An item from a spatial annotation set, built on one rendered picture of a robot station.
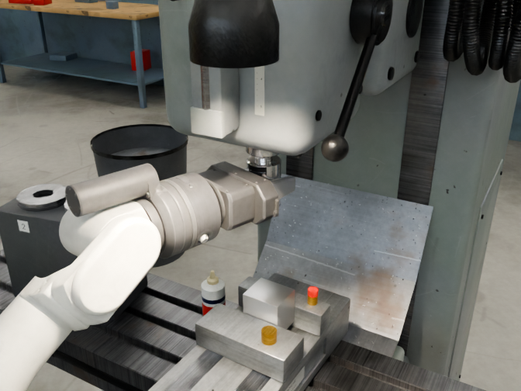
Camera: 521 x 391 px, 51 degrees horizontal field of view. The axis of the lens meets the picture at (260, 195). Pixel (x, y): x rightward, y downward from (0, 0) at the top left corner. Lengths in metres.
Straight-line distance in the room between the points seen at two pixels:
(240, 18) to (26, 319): 0.35
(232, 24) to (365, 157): 0.70
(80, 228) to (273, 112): 0.24
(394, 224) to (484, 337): 1.54
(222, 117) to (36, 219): 0.51
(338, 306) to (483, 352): 1.62
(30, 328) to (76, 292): 0.06
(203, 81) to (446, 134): 0.56
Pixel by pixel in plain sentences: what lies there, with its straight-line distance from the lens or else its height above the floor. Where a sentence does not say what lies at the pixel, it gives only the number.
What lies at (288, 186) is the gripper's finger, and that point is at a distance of 0.74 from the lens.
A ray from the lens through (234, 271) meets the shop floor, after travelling 2.82.
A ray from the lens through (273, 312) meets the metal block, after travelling 0.81.
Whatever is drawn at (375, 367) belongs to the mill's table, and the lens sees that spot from 0.93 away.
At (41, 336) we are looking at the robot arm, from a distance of 0.59.
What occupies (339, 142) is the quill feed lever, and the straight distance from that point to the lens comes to 0.59.
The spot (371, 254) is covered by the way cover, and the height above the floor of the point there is 0.98.
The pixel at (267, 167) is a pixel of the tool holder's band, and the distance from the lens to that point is 0.71.
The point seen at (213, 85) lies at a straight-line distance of 0.59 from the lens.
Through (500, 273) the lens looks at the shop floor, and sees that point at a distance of 3.04.
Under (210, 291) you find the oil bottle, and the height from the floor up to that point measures 1.00.
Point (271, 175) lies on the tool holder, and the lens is 0.72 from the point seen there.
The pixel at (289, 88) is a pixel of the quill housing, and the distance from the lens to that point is 0.58.
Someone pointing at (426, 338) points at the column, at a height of 0.77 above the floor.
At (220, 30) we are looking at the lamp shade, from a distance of 0.42.
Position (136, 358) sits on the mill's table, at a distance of 0.95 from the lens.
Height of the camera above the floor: 1.54
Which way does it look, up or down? 25 degrees down
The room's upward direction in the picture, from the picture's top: straight up
